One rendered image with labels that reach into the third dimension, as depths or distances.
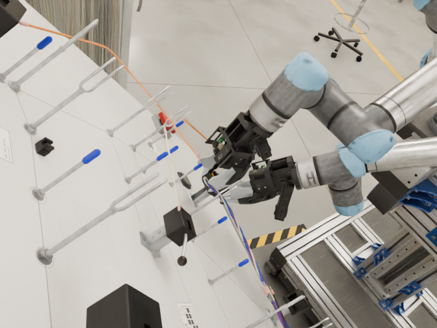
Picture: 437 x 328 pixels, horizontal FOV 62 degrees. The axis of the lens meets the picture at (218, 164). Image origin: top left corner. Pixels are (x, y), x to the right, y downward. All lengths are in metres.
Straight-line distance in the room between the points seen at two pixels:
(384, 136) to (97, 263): 0.53
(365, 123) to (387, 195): 0.73
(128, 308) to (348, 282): 1.84
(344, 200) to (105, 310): 0.75
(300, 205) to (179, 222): 1.99
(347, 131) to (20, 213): 0.57
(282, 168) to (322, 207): 1.67
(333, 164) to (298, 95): 0.26
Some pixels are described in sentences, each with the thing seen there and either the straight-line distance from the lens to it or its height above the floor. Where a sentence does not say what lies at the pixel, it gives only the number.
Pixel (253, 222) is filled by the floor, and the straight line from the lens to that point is 2.27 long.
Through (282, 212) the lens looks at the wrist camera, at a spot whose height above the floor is 1.07.
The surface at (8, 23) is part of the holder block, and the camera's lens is 0.45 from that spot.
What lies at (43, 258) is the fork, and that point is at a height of 1.45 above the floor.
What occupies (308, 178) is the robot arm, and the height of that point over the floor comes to 1.19.
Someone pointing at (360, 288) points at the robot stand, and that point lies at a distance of 2.10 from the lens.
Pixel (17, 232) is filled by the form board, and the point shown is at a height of 1.47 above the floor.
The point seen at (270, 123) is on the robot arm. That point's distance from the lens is 0.71.
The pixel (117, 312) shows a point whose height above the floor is 1.52.
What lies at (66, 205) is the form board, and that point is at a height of 1.41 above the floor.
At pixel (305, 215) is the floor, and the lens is 2.46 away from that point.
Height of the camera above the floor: 1.79
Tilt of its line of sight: 46 degrees down
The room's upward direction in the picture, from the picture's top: 21 degrees clockwise
